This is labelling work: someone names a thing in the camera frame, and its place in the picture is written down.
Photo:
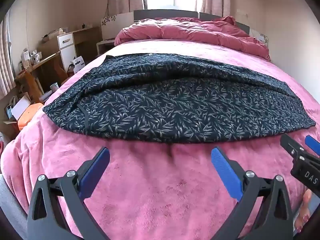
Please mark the person's right hand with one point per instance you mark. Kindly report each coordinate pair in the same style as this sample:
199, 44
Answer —
303, 212

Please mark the white drawer cabinet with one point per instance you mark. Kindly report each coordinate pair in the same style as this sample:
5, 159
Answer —
67, 52

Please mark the white nightstand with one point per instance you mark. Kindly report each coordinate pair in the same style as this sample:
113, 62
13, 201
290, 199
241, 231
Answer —
105, 45

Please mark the grey headboard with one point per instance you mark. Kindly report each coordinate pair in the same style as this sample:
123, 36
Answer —
165, 13

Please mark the cardboard box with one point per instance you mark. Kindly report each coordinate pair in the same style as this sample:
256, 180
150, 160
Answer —
15, 110

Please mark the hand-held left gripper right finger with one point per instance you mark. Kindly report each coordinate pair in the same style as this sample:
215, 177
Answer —
223, 172

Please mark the wooden desk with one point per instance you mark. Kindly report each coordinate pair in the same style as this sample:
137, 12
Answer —
37, 65

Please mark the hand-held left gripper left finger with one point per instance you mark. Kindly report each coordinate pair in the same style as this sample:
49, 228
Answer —
96, 170

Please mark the striped curtain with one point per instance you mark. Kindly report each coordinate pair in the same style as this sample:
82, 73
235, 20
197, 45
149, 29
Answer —
5, 67

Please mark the dark leaf-print pants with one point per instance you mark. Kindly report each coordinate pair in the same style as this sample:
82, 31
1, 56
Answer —
175, 105

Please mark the red duvet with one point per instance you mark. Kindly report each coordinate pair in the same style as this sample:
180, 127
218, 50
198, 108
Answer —
187, 30

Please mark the orange box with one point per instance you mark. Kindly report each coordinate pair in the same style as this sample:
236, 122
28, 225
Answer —
28, 117

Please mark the white bag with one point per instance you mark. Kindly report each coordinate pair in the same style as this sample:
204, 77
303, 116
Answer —
78, 63

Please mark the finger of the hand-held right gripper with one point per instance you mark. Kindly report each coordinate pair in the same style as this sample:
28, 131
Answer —
291, 146
313, 145

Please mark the white carton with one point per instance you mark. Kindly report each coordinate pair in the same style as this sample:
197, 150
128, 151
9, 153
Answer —
25, 56

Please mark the pink fleece blanket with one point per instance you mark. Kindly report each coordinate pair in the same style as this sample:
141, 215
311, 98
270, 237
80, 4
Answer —
162, 192

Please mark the white cup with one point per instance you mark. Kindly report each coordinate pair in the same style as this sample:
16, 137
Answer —
54, 86

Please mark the white floral panel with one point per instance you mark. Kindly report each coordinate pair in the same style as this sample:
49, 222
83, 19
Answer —
120, 25
258, 36

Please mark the wooden cabinet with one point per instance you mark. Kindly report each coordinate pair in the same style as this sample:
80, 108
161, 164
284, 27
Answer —
85, 36

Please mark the white wall socket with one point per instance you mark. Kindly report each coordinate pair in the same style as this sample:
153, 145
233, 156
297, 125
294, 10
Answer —
241, 11

